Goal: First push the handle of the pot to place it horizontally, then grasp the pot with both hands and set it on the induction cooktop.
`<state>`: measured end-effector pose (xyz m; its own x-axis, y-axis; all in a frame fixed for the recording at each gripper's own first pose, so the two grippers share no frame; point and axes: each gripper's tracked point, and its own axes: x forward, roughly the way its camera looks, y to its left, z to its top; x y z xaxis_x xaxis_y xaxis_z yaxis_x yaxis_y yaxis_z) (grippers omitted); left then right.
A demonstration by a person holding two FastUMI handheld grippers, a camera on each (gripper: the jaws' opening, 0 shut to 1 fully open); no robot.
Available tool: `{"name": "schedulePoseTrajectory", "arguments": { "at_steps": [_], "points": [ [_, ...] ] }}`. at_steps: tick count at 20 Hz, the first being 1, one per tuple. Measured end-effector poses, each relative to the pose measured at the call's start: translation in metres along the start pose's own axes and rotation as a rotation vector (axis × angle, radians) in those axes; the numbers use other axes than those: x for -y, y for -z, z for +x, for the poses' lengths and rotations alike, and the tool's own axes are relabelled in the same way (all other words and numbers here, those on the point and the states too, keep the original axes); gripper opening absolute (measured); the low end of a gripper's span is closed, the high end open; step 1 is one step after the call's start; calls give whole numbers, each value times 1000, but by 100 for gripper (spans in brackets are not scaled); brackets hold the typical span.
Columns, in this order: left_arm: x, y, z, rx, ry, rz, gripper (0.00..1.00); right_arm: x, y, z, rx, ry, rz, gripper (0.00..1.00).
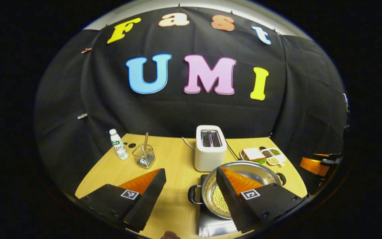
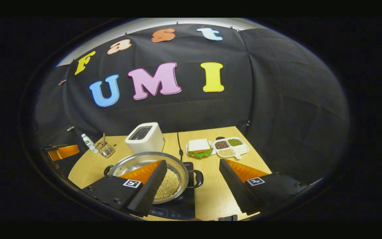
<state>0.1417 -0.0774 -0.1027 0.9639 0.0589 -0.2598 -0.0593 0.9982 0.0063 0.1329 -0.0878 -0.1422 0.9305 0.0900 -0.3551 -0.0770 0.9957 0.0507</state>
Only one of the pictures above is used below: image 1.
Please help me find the black induction cooktop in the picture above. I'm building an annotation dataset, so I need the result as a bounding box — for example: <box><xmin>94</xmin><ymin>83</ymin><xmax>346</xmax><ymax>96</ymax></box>
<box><xmin>198</xmin><ymin>174</ymin><xmax>238</xmax><ymax>238</ymax></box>

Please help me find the steel pot with black handles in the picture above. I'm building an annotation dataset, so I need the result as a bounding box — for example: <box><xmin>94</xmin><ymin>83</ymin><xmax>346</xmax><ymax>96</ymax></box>
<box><xmin>188</xmin><ymin>161</ymin><xmax>287</xmax><ymax>220</ymax></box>

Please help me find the wire mesh utensil holder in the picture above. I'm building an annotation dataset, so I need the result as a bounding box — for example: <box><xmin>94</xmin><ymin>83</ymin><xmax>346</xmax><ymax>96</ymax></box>
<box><xmin>132</xmin><ymin>144</ymin><xmax>156</xmax><ymax>169</ymax></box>

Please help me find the wooden-handled spoon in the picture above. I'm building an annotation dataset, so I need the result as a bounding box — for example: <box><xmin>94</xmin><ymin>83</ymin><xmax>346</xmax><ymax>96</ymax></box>
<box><xmin>142</xmin><ymin>132</ymin><xmax>149</xmax><ymax>166</ymax></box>

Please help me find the black power cable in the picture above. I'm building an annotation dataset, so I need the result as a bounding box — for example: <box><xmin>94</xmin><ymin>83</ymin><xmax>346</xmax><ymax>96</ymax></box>
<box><xmin>225</xmin><ymin>139</ymin><xmax>240</xmax><ymax>161</ymax></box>

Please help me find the pile of yellow soybeans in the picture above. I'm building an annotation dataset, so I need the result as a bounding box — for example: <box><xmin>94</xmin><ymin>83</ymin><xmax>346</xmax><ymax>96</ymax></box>
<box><xmin>212</xmin><ymin>185</ymin><xmax>230</xmax><ymax>213</ymax></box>

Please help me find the white divided grain dish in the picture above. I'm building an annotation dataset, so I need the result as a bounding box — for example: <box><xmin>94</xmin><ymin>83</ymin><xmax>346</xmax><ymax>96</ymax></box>
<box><xmin>261</xmin><ymin>147</ymin><xmax>287</xmax><ymax>166</ymax></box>

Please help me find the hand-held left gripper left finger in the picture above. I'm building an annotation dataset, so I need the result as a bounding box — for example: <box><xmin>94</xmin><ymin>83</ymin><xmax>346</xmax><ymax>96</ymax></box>
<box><xmin>78</xmin><ymin>168</ymin><xmax>167</xmax><ymax>233</ymax></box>

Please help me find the white toaster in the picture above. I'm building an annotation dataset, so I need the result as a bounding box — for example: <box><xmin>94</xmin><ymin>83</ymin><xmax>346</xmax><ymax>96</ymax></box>
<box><xmin>194</xmin><ymin>125</ymin><xmax>227</xmax><ymax>172</ymax></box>

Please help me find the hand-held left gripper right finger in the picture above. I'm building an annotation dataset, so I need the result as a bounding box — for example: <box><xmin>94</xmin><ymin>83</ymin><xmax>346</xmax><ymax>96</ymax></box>
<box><xmin>216</xmin><ymin>167</ymin><xmax>306</xmax><ymax>234</ymax></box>

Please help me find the white green-label drink bottle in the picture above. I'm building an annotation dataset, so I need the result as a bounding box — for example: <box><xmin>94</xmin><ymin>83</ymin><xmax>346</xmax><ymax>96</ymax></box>
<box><xmin>109</xmin><ymin>129</ymin><xmax>129</xmax><ymax>160</ymax></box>

